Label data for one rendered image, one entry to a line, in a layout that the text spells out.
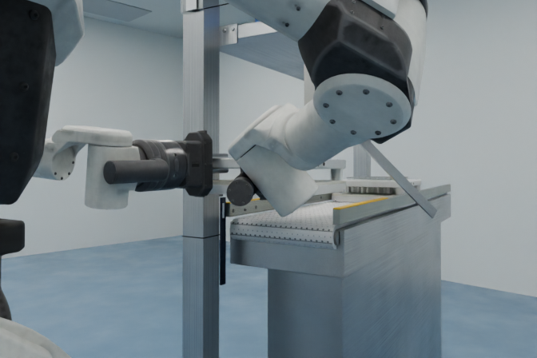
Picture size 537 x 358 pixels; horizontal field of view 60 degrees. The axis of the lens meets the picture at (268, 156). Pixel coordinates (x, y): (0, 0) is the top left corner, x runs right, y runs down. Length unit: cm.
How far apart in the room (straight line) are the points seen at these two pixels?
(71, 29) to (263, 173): 27
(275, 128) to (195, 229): 56
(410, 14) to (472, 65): 407
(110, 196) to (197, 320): 44
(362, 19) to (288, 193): 31
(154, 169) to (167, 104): 616
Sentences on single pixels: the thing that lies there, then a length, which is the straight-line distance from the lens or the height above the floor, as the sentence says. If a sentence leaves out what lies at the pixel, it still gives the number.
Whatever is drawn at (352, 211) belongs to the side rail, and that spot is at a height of 95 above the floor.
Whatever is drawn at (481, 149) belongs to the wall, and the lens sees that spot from 437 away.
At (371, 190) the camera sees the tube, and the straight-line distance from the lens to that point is 159.
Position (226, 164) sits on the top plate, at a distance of 90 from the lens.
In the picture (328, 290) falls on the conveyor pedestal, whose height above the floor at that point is 76.
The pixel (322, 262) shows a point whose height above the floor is 84.
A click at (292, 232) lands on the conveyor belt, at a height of 90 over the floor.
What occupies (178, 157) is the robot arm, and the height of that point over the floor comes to 106.
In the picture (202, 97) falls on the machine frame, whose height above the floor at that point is 120.
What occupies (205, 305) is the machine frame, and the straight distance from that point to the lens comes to 108.
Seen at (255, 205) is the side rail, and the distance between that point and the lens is 118.
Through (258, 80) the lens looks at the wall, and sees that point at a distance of 600.
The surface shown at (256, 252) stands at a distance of 109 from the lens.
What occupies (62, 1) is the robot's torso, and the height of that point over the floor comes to 119.
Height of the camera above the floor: 105
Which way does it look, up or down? 1 degrees up
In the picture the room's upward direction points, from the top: straight up
